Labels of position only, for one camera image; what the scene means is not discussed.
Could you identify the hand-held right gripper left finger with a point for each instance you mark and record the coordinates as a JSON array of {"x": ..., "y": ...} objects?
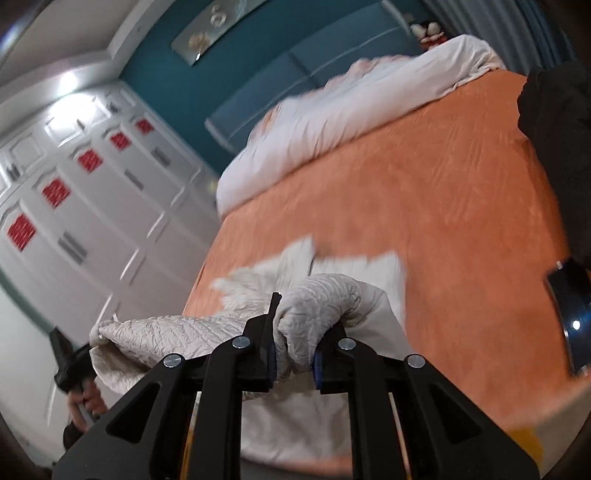
[{"x": 271, "y": 364}]

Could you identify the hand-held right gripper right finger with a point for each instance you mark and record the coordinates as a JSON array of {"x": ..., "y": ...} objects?
[{"x": 318, "y": 369}]

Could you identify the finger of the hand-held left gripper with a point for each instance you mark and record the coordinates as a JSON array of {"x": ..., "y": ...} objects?
[{"x": 82, "y": 355}]

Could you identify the white quilted bedspread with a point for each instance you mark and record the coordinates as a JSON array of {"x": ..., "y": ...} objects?
[{"x": 318, "y": 300}]

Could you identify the person's left hand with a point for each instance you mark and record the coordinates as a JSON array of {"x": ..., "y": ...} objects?
[{"x": 90, "y": 401}]

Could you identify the red paper wardrobe decoration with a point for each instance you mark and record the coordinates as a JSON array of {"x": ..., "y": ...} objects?
[
  {"x": 56, "y": 193},
  {"x": 21, "y": 233},
  {"x": 144, "y": 125},
  {"x": 119, "y": 141},
  {"x": 89, "y": 160}
]

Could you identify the white wardrobe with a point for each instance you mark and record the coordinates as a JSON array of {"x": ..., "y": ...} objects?
[{"x": 106, "y": 198}]

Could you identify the orange bedspread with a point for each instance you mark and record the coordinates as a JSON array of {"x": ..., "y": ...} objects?
[{"x": 415, "y": 194}]

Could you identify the white duvet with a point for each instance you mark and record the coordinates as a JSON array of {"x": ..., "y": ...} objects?
[{"x": 323, "y": 124}]

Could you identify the black smartphone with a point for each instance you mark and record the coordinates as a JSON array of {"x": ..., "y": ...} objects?
[{"x": 570, "y": 314}]

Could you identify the blue padded headboard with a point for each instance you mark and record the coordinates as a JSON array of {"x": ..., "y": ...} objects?
[{"x": 295, "y": 69}]

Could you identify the dark cloth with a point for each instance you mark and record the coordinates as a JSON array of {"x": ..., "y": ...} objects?
[{"x": 558, "y": 152}]

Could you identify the stuffed toys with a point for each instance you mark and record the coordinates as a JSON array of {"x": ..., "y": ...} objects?
[{"x": 428, "y": 33}]

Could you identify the blue-grey curtain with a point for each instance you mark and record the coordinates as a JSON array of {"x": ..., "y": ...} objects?
[{"x": 498, "y": 32}]

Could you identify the silver framed wall picture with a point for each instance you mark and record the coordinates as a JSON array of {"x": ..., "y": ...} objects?
[{"x": 214, "y": 30}]

